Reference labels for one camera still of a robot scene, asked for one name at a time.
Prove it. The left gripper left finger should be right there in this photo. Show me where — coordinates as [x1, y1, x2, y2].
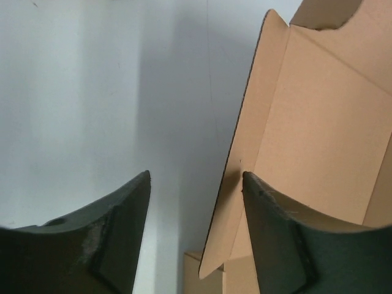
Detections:
[1, 171, 151, 293]

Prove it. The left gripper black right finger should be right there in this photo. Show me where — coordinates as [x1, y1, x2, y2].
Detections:
[242, 171, 391, 293]

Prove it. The cardboard box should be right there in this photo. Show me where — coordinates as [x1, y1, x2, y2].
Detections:
[183, 1, 391, 293]

